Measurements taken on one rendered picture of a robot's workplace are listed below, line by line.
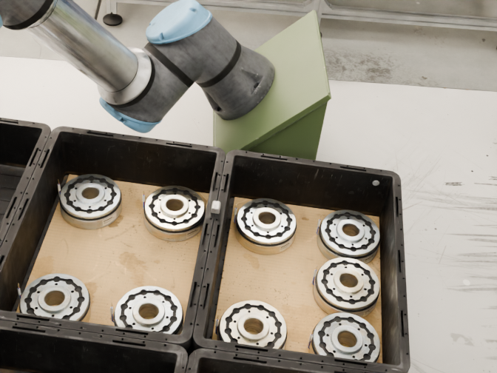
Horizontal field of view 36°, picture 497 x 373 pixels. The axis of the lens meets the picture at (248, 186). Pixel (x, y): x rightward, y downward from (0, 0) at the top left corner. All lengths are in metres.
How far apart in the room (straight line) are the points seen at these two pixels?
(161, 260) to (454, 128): 0.84
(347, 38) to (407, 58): 0.26
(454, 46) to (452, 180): 1.77
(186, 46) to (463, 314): 0.71
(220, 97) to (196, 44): 0.13
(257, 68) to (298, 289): 0.48
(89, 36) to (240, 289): 0.48
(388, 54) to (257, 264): 2.10
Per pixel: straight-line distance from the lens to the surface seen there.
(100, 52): 1.33
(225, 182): 1.26
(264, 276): 1.27
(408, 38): 3.40
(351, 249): 1.29
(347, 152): 1.70
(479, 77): 3.29
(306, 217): 1.36
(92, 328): 1.08
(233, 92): 1.50
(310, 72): 1.47
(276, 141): 1.46
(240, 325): 1.16
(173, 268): 1.27
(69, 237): 1.32
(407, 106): 1.86
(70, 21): 1.27
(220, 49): 1.48
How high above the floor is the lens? 1.82
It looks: 45 degrees down
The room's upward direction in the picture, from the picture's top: 7 degrees clockwise
